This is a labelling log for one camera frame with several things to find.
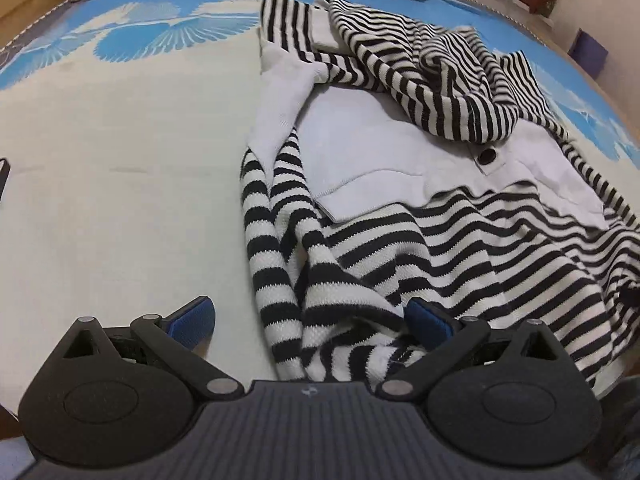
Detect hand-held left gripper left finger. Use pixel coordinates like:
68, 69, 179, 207
62, 296, 246, 403

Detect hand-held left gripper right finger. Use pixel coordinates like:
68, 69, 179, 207
375, 297, 566, 403

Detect black white striped hoodie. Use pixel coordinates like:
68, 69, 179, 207
239, 0, 640, 391

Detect purple box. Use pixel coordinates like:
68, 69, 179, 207
567, 29, 610, 80

